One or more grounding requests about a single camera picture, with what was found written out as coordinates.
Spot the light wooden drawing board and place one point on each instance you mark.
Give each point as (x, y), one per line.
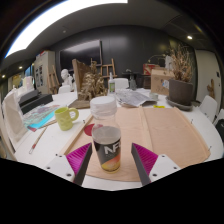
(166, 133)

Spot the small yellow flat object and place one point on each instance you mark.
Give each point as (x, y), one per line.
(159, 106)

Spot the wooden easel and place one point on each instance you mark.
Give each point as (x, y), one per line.
(108, 68)
(53, 80)

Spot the flat round red coaster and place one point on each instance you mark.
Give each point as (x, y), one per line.
(87, 130)

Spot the long white ceiling light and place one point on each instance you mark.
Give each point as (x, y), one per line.
(50, 15)

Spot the small white green-labelled bottle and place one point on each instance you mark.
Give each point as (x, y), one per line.
(112, 86)

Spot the brown cardboard box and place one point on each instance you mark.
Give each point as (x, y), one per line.
(161, 83)

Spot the small white cup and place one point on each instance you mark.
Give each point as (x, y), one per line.
(153, 96)

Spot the dried plant in grey pot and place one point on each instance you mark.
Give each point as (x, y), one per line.
(180, 91)

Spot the grey printed newspaper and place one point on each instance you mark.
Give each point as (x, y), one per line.
(131, 97)

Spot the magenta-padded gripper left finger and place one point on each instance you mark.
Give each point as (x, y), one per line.
(78, 158)

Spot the small wooden figure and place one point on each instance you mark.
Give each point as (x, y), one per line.
(210, 88)

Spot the long wooden paintbrush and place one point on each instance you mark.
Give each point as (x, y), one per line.
(37, 140)

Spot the clear drink bottle white cap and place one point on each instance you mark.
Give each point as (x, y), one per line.
(106, 143)

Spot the white canvas panel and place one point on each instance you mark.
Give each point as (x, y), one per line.
(13, 116)

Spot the short wooden stick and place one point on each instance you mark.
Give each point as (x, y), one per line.
(50, 123)

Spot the yellow-green ceramic mug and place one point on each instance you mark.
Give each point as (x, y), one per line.
(63, 118)

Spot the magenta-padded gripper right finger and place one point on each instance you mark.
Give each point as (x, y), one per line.
(145, 158)

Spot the brown wooden relief sculpture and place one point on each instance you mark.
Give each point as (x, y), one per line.
(91, 86)

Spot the white plaster bust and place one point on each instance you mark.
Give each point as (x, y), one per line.
(66, 78)

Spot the black flat box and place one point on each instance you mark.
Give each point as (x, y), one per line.
(28, 96)
(36, 103)

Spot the dark glass bottle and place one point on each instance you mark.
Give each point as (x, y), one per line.
(133, 83)

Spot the red box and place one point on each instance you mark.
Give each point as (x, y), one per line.
(150, 68)

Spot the white cabinet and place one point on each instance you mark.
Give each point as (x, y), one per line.
(45, 71)

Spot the large black wall screen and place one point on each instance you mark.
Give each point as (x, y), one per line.
(80, 55)

